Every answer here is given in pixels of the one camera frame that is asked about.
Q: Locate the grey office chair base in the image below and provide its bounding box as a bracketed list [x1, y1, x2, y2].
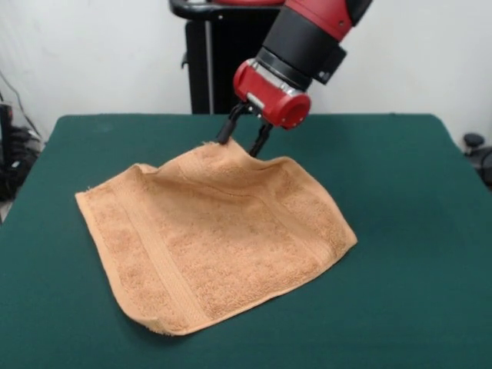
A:
[462, 132, 492, 181]

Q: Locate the grey wall cable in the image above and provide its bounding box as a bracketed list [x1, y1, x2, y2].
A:
[0, 71, 43, 139]

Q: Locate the tan terry towel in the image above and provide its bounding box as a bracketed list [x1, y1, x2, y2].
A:
[75, 140, 358, 336]

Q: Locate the black cable pile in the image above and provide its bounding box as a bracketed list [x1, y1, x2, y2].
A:
[0, 126, 46, 201]

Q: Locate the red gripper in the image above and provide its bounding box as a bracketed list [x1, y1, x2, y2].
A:
[215, 58, 311, 158]

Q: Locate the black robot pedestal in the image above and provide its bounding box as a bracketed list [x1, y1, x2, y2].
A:
[168, 0, 288, 115]

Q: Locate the black computer tower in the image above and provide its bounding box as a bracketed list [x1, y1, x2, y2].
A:
[0, 102, 13, 170]

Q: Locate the dark green table cloth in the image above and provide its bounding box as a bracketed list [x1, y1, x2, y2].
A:
[0, 113, 492, 369]

